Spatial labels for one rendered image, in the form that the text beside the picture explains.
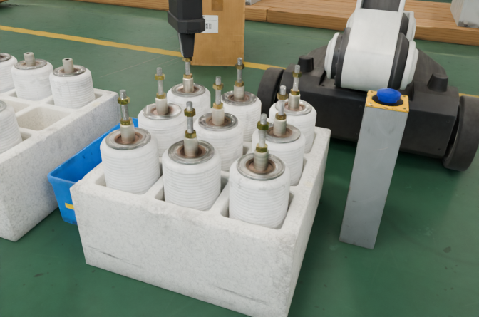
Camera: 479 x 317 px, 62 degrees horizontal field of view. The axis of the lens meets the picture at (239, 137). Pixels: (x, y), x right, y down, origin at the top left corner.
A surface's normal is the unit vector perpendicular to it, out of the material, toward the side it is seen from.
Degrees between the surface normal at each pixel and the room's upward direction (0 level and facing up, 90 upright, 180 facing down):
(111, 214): 90
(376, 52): 60
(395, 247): 0
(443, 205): 0
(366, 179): 90
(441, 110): 46
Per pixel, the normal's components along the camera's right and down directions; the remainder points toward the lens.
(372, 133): -0.33, 0.45
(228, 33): -0.04, 0.48
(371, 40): -0.24, -0.28
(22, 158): 0.94, 0.18
